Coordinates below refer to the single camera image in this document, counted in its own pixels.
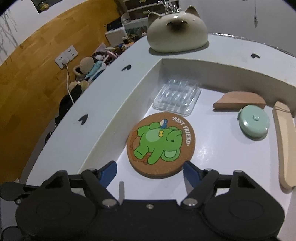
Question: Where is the cork coaster green elephant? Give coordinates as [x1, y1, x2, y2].
[126, 112, 196, 179]

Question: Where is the mint green round tape measure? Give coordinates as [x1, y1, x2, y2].
[237, 105, 270, 139]

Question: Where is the brown wedge-shaped wooden block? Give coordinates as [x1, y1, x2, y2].
[213, 91, 266, 110]

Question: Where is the clear plastic soap dish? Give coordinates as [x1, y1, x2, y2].
[152, 79, 202, 116]

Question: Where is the light wooden stick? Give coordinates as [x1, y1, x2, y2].
[273, 101, 295, 189]

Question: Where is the cream cat-shaped ceramic jar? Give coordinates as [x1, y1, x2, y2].
[147, 6, 208, 53]

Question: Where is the white drawer cabinet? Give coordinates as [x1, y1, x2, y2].
[121, 0, 180, 24]

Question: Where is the white wall socket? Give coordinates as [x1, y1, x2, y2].
[55, 45, 78, 69]

